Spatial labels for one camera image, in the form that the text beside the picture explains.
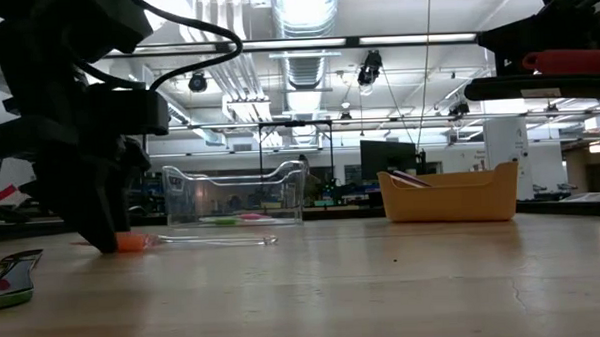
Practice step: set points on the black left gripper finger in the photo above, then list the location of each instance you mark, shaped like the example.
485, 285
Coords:
86, 206
130, 164

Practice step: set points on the metal spoon green inside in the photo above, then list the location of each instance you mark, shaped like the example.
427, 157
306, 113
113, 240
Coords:
11, 288

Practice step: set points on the iridescent purple cutlery piece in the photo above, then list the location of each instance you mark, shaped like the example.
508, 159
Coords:
415, 178

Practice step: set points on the iridescent purple spoon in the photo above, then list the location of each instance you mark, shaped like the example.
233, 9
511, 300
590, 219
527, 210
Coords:
400, 181

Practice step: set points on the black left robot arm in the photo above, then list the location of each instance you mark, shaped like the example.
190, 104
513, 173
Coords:
50, 27

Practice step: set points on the clear plastic bin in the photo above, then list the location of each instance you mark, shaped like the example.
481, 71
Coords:
191, 192

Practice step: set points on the black ceiling spotlight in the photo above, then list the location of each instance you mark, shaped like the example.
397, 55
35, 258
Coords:
369, 68
197, 83
459, 109

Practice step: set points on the white square pillar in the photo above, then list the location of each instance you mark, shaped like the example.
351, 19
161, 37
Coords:
504, 146

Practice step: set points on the grey flat tray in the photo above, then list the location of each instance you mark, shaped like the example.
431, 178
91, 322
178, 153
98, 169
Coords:
593, 196

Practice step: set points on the person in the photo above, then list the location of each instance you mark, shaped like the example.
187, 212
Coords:
314, 185

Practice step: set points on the yellow plastic bin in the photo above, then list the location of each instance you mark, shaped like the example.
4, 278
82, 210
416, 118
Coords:
456, 193

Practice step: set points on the black computer monitor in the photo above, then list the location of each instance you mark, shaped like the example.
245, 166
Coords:
387, 158

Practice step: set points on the black background rack frame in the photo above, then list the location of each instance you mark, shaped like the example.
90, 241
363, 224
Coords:
293, 123

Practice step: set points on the black overhead frame bar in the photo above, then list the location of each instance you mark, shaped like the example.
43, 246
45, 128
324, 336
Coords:
350, 41

